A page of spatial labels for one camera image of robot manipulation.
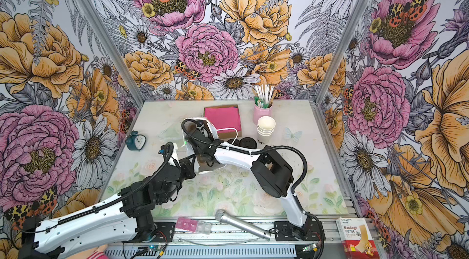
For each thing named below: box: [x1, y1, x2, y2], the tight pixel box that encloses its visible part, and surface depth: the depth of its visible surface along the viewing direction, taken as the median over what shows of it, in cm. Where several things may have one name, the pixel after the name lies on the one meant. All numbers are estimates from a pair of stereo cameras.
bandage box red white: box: [335, 217, 380, 259], surface depth 71 cm
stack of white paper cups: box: [256, 115, 277, 145], surface depth 94 cm
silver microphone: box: [214, 209, 272, 241], surface depth 76 cm
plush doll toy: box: [65, 244, 109, 259], surface depth 66 cm
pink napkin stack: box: [203, 106, 242, 134], surface depth 114 cm
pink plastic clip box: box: [175, 216, 212, 235], surface depth 77 cm
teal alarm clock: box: [125, 130, 147, 152], surface depth 98 cm
